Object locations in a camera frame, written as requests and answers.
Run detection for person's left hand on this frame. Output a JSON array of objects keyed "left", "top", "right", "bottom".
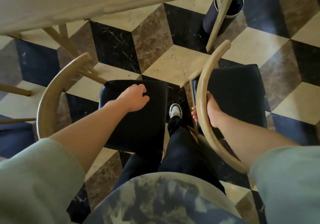
[{"left": 117, "top": 83, "right": 150, "bottom": 113}]

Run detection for person's right hand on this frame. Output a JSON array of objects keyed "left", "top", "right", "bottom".
[{"left": 191, "top": 91, "right": 223, "bottom": 128}]

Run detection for wooden chair with black seat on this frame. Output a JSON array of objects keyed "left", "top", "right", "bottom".
[
  {"left": 36, "top": 52, "right": 169, "bottom": 157},
  {"left": 180, "top": 40, "right": 267, "bottom": 174}
]

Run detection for person's left forearm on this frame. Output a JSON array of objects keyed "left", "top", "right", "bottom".
[{"left": 49, "top": 99, "right": 131, "bottom": 174}]

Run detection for person's right forearm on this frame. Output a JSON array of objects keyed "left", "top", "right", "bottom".
[{"left": 214, "top": 111, "right": 300, "bottom": 173}]

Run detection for white and grey sneaker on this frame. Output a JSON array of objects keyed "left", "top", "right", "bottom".
[{"left": 169, "top": 103, "right": 183, "bottom": 120}]

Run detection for black trousers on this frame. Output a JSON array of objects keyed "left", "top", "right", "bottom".
[{"left": 112, "top": 117, "right": 226, "bottom": 197}]

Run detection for light wooden table leg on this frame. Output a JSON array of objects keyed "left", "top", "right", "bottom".
[
  {"left": 206, "top": 0, "right": 240, "bottom": 53},
  {"left": 42, "top": 24, "right": 108, "bottom": 85}
]

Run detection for black cylindrical bin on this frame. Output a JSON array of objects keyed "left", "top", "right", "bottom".
[{"left": 203, "top": 0, "right": 244, "bottom": 37}]

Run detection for blue patterned shirt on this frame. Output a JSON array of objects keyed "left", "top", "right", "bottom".
[{"left": 84, "top": 172, "right": 248, "bottom": 224}]

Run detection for wooden chair with blue seat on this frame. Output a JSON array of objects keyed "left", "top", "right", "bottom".
[{"left": 0, "top": 83, "right": 37, "bottom": 158}]

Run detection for light green sweater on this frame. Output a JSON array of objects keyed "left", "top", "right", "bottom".
[{"left": 0, "top": 138, "right": 320, "bottom": 224}]

